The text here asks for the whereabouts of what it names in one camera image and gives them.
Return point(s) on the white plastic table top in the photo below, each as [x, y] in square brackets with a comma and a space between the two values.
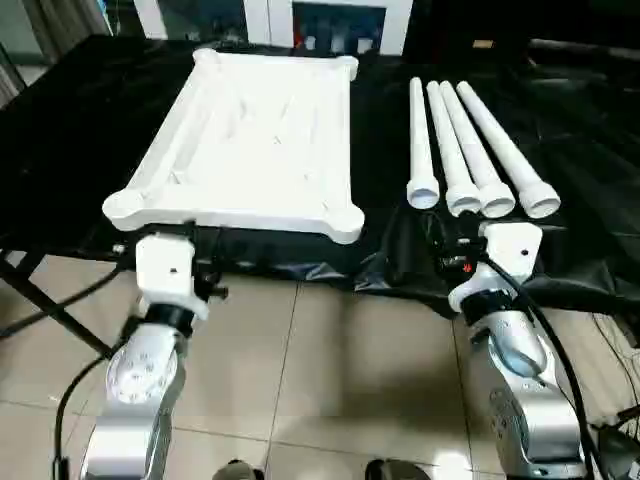
[250, 140]

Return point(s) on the red bottle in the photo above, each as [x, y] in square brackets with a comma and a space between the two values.
[298, 40]

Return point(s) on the black cabinet with gold label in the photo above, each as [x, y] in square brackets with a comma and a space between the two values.
[500, 20]

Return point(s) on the white display cabinet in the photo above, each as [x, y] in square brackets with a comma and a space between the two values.
[267, 20]

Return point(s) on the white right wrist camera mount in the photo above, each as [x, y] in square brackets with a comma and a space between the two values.
[515, 250]

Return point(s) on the dark robot left foot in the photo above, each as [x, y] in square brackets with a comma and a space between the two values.
[240, 472]

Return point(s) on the white plastic table leg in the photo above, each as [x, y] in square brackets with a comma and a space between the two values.
[475, 150]
[448, 145]
[419, 140]
[506, 150]

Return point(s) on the grey window curtain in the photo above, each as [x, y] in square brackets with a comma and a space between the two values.
[60, 25]

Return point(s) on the small white cup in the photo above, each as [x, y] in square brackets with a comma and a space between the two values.
[365, 46]
[310, 43]

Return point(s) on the black work mat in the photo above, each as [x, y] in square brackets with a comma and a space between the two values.
[75, 150]

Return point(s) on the black metal table frame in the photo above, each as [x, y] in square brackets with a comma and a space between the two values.
[75, 324]

